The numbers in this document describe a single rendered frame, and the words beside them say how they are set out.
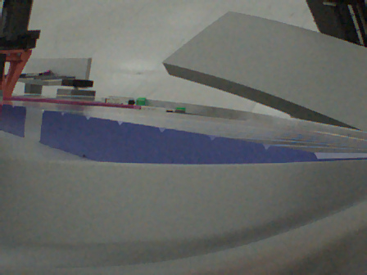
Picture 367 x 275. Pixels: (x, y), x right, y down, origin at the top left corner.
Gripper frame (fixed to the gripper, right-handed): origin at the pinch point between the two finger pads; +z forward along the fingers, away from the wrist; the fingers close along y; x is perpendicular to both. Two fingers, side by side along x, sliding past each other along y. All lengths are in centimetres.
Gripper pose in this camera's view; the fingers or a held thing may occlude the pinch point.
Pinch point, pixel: (3, 96)
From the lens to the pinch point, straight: 68.2
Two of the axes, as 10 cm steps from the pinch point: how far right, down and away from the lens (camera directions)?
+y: 7.4, 1.0, -6.6
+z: -0.4, 9.9, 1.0
